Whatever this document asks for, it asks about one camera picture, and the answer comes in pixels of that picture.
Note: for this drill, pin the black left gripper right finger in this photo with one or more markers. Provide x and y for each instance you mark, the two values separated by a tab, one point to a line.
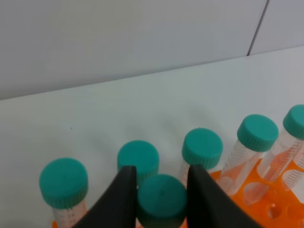
208	205

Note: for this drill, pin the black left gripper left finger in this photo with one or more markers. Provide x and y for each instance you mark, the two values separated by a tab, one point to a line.
116	208

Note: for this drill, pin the test tube green cap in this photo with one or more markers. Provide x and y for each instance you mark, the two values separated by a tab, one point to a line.
161	202

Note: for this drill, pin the second row tube left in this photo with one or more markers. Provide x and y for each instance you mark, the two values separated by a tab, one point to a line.
64	185

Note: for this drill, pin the orange test tube rack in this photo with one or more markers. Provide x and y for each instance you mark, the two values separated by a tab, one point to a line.
277	209

